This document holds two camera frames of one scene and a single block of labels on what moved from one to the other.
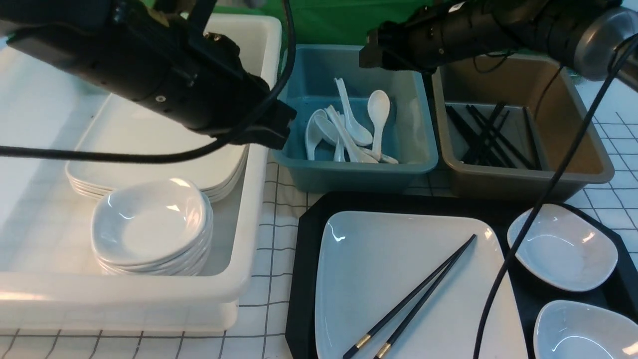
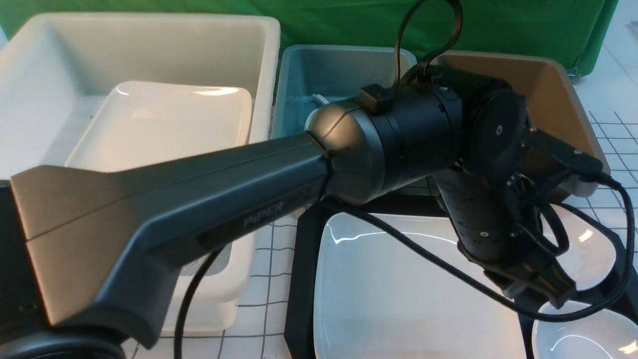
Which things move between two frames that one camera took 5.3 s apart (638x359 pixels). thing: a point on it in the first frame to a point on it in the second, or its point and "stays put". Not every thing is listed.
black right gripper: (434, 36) to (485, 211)
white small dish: (568, 329) stays put
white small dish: (563, 249) stays put
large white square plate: (366, 263) stays put
